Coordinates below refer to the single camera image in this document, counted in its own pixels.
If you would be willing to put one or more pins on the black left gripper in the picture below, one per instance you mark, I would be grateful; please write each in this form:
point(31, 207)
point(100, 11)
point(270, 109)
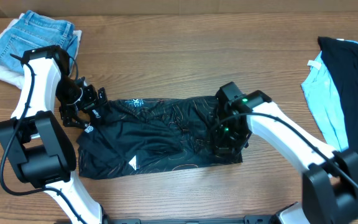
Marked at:
point(68, 114)

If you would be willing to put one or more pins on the folded blue denim jeans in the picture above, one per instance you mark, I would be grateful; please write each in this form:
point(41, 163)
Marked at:
point(34, 31)

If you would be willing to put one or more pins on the light blue t-shirt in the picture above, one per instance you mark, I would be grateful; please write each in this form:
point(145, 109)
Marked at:
point(323, 101)

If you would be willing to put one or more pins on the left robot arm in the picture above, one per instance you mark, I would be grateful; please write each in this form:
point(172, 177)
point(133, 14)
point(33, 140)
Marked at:
point(38, 155)

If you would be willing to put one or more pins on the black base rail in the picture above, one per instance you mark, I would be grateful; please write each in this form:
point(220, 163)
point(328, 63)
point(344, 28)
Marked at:
point(191, 220)

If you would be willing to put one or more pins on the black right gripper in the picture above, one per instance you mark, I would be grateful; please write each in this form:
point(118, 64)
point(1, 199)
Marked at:
point(222, 148)

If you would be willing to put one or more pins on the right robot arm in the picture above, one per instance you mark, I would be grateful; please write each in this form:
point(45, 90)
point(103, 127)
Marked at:
point(329, 177)

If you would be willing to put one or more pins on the black printed cycling jersey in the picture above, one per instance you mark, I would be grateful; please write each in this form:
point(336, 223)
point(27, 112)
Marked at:
point(141, 136)

